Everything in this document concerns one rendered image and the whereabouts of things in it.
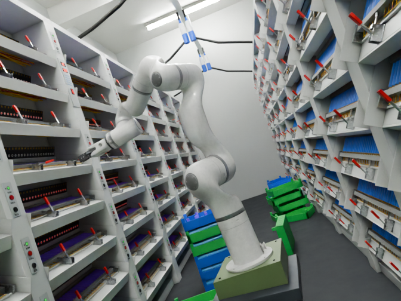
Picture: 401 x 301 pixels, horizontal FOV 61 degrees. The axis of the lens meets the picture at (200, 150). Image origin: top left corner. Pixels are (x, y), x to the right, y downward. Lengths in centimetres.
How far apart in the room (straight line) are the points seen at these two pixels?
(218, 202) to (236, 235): 14
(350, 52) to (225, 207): 65
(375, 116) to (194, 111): 60
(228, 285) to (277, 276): 17
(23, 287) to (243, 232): 76
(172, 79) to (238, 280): 75
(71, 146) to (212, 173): 95
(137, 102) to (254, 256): 78
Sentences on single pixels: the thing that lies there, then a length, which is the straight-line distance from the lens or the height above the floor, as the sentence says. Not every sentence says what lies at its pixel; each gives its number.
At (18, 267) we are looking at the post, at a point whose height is 64.
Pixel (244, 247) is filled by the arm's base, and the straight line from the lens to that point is 130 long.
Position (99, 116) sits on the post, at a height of 134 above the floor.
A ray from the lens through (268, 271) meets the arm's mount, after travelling 126.
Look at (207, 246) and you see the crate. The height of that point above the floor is 27.
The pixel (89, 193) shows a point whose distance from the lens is 192.
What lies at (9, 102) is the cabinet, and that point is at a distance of 190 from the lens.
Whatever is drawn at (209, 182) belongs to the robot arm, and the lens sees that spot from 121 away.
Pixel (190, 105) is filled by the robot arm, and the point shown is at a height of 98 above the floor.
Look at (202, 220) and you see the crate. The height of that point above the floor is 43.
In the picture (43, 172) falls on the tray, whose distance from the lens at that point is 153.
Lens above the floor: 77
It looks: 2 degrees up
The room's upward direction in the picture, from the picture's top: 19 degrees counter-clockwise
